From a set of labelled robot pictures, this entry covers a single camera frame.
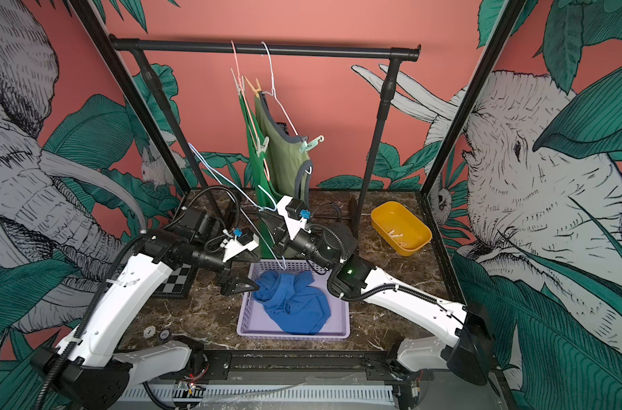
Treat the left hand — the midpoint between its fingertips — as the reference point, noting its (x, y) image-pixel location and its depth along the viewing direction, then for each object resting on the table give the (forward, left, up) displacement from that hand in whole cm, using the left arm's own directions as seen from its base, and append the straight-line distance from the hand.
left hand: (257, 269), depth 66 cm
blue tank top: (-2, -8, -19) cm, 21 cm away
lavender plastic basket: (-8, -22, -26) cm, 35 cm away
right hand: (+5, -3, +19) cm, 19 cm away
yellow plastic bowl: (+30, -53, -26) cm, 66 cm away
